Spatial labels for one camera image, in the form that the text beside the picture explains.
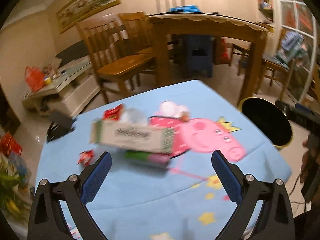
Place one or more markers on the wooden chair far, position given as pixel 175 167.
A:
pixel 139 31

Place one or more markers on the wooden chair near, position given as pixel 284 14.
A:
pixel 113 61

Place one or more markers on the white green medicine box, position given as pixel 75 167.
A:
pixel 132 137

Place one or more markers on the dark sofa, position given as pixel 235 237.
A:
pixel 74 52

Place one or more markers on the white coffee table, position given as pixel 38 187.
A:
pixel 69 93

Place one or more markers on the black round trash bin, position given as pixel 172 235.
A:
pixel 269 119

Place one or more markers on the wooden chair with clothes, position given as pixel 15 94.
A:
pixel 271 69

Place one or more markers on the blue cartoon table cloth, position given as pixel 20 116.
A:
pixel 168 196

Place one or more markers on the black phone stand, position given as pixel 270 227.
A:
pixel 60 126

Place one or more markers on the orange plastic bag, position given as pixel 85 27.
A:
pixel 34 78

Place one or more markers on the white glass door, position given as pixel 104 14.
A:
pixel 296 16

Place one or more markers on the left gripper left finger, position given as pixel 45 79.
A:
pixel 47 220

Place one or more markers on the wooden dining table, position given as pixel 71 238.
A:
pixel 177 25

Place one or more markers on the black router with antennas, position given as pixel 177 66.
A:
pixel 171 7

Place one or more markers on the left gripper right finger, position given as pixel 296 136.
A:
pixel 275 220

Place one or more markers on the small red snack wrapper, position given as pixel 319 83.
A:
pixel 86 157

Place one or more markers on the pile of clothes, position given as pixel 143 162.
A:
pixel 292 46

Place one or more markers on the landscape framed painting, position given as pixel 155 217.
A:
pixel 78 10

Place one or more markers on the yellow cup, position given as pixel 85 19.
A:
pixel 47 80

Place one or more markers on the red cigarette pack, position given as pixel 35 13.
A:
pixel 114 113

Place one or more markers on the person right hand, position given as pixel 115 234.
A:
pixel 307 156

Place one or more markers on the blue plastic stool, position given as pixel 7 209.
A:
pixel 198 54

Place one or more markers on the green potted plant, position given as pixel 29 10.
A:
pixel 15 198

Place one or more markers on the red gift box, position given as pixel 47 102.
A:
pixel 8 145

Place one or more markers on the green chewing gum box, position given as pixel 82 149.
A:
pixel 151 159

